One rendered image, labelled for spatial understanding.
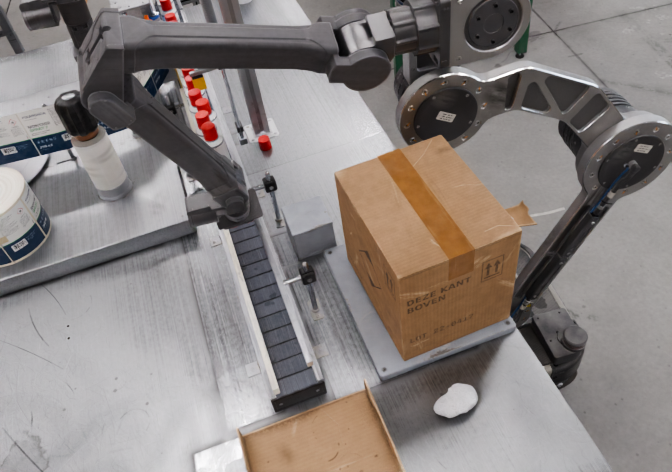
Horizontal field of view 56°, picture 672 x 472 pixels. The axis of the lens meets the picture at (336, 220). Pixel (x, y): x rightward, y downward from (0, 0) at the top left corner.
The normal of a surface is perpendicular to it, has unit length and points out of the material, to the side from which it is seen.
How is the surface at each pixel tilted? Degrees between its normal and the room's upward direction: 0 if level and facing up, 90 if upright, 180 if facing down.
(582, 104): 90
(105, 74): 107
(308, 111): 0
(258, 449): 0
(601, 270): 0
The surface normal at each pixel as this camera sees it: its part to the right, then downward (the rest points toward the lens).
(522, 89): 0.22, 0.69
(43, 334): -0.11, -0.68
